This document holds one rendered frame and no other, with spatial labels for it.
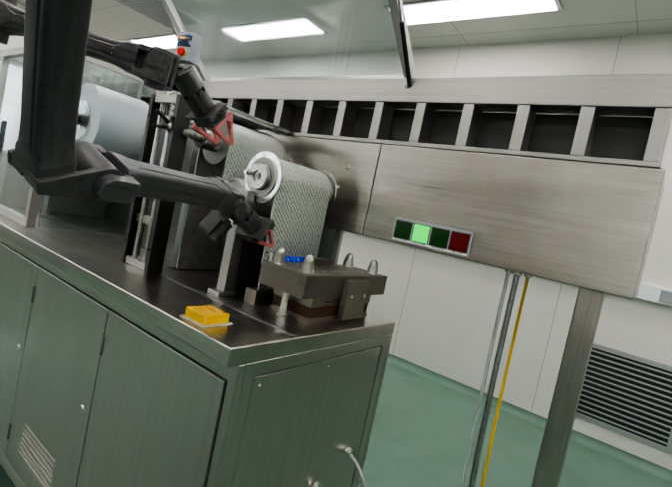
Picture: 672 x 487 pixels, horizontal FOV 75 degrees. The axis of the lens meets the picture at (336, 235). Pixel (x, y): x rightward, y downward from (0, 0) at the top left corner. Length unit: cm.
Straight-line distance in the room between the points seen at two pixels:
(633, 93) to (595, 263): 40
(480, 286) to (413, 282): 58
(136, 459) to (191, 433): 23
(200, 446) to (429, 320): 303
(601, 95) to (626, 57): 256
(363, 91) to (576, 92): 65
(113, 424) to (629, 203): 136
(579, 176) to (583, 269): 23
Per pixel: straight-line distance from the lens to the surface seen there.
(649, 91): 128
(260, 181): 125
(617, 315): 355
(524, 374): 370
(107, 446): 138
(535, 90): 132
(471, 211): 128
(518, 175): 126
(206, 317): 100
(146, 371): 119
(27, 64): 66
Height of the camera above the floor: 120
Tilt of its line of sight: 3 degrees down
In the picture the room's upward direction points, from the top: 12 degrees clockwise
